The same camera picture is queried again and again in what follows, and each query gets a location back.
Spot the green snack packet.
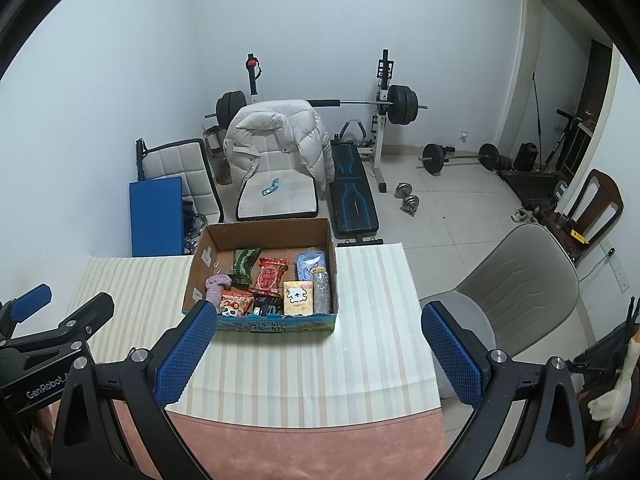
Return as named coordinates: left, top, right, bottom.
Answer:
left=231, top=247, right=263, bottom=287

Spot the blue tissue pack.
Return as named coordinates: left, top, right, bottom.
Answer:
left=296, top=251, right=328, bottom=283

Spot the black snack packet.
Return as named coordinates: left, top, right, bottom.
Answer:
left=248, top=294, right=284, bottom=318

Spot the dark wooden chair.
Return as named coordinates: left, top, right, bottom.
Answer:
left=542, top=169, right=625, bottom=266

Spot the black and blue bench pad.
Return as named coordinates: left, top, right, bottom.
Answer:
left=327, top=140, right=382, bottom=241

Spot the silver foil packet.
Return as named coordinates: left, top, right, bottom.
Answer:
left=311, top=267, right=333, bottom=315

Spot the white goose plush toy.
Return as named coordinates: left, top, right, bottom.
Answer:
left=587, top=332, right=640, bottom=441

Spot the cardboard box with blue print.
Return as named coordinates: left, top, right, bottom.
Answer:
left=181, top=218, right=340, bottom=337

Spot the white padded chair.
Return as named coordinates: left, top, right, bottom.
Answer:
left=135, top=137, right=225, bottom=226
left=235, top=102, right=321, bottom=222

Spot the white door frame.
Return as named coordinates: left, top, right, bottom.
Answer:
left=497, top=0, right=621, bottom=201

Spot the yellow tissue pack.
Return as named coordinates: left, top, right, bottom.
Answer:
left=283, top=280, right=314, bottom=317

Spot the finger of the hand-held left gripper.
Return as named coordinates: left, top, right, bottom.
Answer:
left=0, top=284, right=53, bottom=335
left=0, top=291, right=116, bottom=356

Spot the black speaker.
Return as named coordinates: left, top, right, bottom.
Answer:
left=515, top=142, right=541, bottom=171

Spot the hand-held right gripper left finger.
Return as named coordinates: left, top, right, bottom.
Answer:
left=51, top=300, right=218, bottom=480

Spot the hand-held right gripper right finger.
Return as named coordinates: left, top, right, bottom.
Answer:
left=421, top=301, right=587, bottom=480

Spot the grey office chair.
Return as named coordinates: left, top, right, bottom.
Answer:
left=417, top=222, right=581, bottom=406

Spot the blue foam pad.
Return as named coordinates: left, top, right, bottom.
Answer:
left=129, top=176, right=187, bottom=258

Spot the black exercise equipment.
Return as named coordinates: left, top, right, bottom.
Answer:
left=542, top=109, right=596, bottom=173

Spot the barbell with black plates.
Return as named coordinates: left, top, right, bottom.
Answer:
left=204, top=84, right=429, bottom=128

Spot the white weight rack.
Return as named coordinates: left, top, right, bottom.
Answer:
left=244, top=49, right=396, bottom=193

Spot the red snack packet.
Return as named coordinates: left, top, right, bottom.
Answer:
left=250, top=257, right=291, bottom=295

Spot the striped cream tablecloth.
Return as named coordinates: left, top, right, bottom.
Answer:
left=65, top=242, right=441, bottom=430

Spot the barbell with small plates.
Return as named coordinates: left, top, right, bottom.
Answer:
left=417, top=142, right=501, bottom=177

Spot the dark wooden platform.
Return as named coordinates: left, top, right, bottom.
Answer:
left=497, top=167, right=571, bottom=211

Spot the orange panda snack packet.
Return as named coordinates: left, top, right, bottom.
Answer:
left=218, top=290, right=254, bottom=320

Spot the black folding frame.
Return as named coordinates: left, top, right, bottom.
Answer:
left=570, top=320, right=640, bottom=391

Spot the white puffer jacket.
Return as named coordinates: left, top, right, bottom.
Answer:
left=222, top=99, right=336, bottom=196

